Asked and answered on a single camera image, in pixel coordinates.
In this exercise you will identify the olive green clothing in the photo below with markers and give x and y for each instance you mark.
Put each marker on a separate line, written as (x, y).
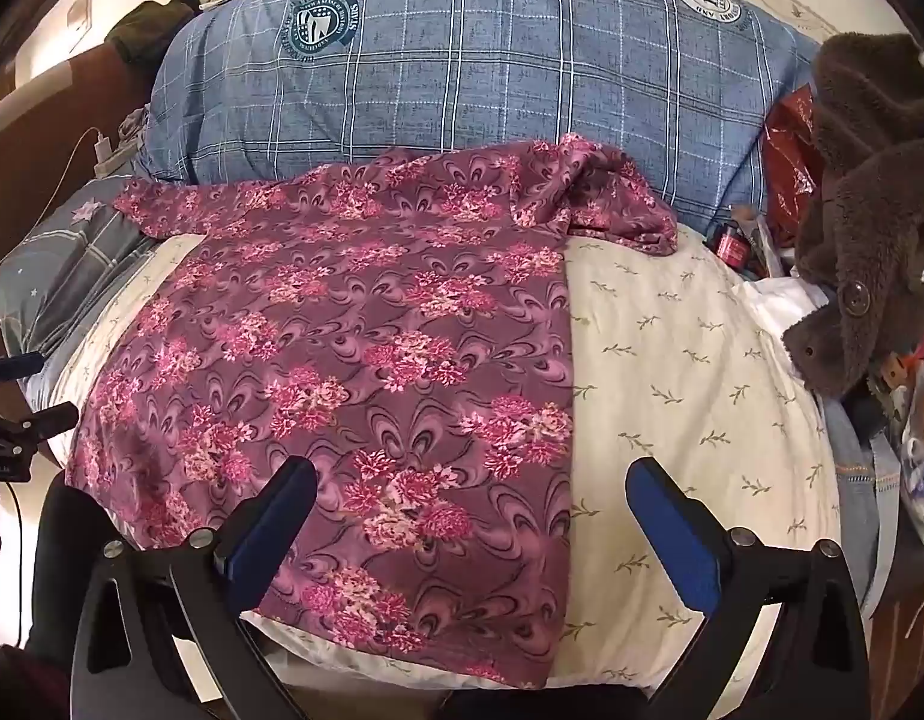
(151, 26)

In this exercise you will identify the wooden headboard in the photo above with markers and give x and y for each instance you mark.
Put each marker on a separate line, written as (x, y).
(72, 82)

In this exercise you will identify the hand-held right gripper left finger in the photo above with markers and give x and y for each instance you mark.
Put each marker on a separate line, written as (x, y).
(276, 516)

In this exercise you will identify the white cloth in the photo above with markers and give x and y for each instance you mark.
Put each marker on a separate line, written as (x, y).
(784, 307)

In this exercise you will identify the brown fleece jacket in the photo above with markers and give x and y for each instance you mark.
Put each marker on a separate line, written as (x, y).
(874, 187)

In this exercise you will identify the small red bottle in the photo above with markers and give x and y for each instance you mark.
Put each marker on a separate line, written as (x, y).
(729, 242)

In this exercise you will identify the blue plaid quilt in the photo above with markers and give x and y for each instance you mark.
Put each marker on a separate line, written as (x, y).
(507, 75)

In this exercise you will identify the grey striped blanket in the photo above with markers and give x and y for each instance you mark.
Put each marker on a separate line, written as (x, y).
(64, 262)

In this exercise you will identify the red plastic bag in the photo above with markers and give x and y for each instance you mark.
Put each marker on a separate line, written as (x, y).
(788, 157)

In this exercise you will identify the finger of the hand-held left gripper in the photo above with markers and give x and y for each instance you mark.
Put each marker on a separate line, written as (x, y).
(49, 420)

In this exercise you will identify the blue denim jeans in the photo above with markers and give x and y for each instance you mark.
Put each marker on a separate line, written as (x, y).
(852, 480)

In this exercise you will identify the pink floral garment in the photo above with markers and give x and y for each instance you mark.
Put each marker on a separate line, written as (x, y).
(357, 330)

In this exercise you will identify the cream leaf-print bed sheet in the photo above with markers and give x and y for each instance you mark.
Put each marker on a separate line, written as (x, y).
(672, 390)

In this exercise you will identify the white power strip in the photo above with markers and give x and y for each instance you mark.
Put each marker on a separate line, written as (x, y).
(109, 154)

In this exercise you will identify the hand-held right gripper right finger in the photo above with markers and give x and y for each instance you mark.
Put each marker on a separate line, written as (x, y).
(672, 532)

